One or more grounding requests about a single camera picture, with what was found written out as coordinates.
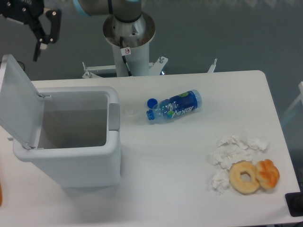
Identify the white frame at right edge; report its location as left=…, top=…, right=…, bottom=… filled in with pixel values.
left=280, top=81, right=303, bottom=128

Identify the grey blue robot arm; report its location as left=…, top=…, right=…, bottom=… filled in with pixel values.
left=0, top=0, right=142, bottom=61

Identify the orange glazed twisted bun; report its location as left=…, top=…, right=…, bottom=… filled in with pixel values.
left=255, top=159, right=280, bottom=190

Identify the white trash can lid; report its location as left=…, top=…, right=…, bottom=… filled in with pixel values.
left=0, top=54, right=53, bottom=149

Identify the white trash can body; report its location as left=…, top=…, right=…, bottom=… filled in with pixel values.
left=13, top=86, right=121, bottom=188

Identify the blue bottle cap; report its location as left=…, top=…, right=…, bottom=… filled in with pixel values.
left=147, top=98, right=158, bottom=109

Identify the blue plastic water bottle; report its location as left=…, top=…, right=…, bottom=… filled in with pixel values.
left=145, top=89, right=203, bottom=124

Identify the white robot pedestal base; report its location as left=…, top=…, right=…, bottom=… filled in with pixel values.
left=81, top=11, right=218, bottom=79

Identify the orange object at left edge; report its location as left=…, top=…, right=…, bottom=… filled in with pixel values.
left=0, top=183, right=3, bottom=206

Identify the small crumpled white tissue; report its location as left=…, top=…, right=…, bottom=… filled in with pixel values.
left=211, top=169, right=230, bottom=194

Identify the white round sticker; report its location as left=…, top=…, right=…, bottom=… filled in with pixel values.
left=124, top=107, right=134, bottom=115

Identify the black device at table corner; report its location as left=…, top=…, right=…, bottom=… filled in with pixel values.
left=285, top=192, right=303, bottom=217

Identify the plain ring donut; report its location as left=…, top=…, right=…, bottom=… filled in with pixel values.
left=229, top=161, right=260, bottom=194

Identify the large crumpled white tissue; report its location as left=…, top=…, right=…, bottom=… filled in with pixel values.
left=211, top=134, right=270, bottom=170

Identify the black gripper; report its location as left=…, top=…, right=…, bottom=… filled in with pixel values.
left=0, top=0, right=62, bottom=61

